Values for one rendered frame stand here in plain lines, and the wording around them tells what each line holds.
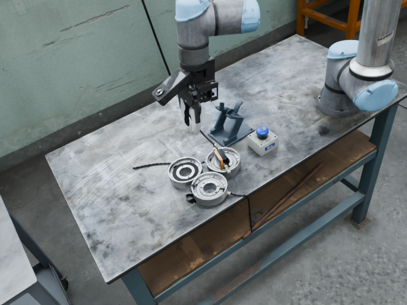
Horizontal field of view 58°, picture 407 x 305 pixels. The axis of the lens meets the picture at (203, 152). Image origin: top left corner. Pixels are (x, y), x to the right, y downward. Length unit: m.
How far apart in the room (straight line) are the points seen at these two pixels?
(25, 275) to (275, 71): 1.15
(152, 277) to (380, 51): 0.95
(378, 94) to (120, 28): 1.85
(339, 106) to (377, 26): 0.36
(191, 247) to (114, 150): 0.43
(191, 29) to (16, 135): 2.01
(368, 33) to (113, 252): 0.88
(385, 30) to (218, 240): 0.80
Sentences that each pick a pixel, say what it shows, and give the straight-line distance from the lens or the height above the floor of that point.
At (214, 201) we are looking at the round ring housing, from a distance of 1.04.
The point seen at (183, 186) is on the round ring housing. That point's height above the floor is 0.82.
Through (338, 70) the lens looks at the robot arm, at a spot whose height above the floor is 0.98.
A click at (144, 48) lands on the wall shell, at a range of 2.72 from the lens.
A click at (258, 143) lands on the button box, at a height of 0.84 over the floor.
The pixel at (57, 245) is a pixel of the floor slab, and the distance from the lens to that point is 2.22.
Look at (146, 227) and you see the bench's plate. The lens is 1.07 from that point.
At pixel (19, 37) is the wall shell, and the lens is 2.46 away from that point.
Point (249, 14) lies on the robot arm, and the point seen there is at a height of 1.27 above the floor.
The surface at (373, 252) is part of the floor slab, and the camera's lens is 1.97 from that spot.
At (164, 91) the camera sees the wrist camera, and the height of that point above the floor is 1.13.
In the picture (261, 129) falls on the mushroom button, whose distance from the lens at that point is 1.17.
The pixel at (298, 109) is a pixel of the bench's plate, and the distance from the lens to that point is 1.36.
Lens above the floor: 1.65
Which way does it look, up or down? 44 degrees down
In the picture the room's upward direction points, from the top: 11 degrees counter-clockwise
